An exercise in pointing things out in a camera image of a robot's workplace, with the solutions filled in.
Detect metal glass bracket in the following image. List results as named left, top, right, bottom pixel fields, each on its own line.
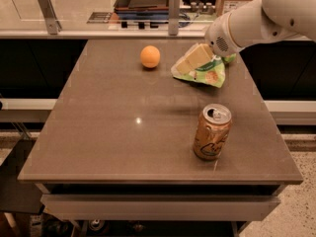
left=168, top=0, right=180, bottom=36
left=38, top=0, right=61, bottom=35

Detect stacked trays behind glass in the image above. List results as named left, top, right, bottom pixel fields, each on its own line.
left=114, top=0, right=169, bottom=22

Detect orange soda can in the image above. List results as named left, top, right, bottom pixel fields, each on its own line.
left=193, top=104, right=232, bottom=161

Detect middle metal glass bracket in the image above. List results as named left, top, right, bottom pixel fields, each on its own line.
left=168, top=0, right=180, bottom=36

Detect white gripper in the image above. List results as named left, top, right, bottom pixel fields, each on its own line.
left=175, top=13, right=241, bottom=74

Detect green chip bag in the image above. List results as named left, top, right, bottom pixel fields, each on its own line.
left=171, top=54, right=236, bottom=88

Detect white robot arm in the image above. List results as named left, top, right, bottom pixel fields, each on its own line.
left=204, top=0, right=316, bottom=57

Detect white table drawer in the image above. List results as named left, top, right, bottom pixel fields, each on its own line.
left=41, top=195, right=280, bottom=221

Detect left metal glass bracket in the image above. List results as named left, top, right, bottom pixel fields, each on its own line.
left=38, top=0, right=61, bottom=35

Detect orange fruit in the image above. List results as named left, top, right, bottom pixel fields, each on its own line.
left=140, top=45, right=160, bottom=68

